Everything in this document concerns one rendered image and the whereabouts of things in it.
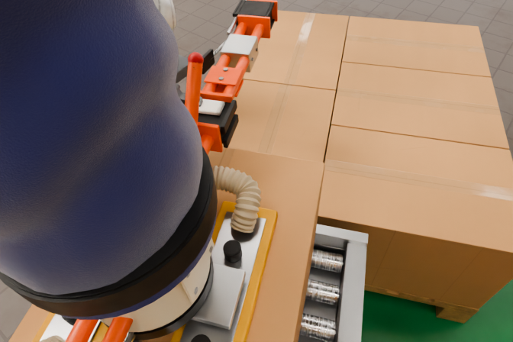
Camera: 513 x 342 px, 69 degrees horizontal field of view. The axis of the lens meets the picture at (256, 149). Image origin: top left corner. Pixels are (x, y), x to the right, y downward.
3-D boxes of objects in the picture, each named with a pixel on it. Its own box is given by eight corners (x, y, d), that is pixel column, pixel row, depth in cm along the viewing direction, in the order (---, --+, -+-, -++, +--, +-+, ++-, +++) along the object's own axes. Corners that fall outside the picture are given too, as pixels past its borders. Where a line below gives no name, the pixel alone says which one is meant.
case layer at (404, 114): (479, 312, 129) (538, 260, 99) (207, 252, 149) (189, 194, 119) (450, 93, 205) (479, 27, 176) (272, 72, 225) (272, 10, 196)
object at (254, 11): (269, 39, 85) (269, 18, 81) (239, 36, 86) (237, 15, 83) (278, 20, 90) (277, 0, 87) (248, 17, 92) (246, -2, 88)
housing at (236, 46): (252, 73, 77) (250, 54, 74) (221, 69, 78) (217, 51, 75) (259, 54, 82) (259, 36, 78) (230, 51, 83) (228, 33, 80)
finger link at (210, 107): (187, 99, 65) (186, 96, 65) (225, 104, 64) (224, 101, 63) (180, 111, 63) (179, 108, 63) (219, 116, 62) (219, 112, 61)
